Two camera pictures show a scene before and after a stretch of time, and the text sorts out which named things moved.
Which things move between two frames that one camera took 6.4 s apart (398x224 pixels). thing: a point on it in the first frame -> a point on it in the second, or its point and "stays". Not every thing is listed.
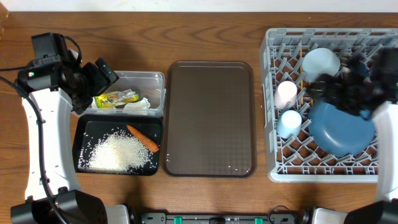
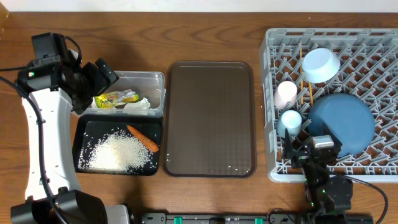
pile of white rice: [115, 151] stays
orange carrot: [148, 144] stays
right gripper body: [348, 97] -> [301, 158]
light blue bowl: [319, 61] stays
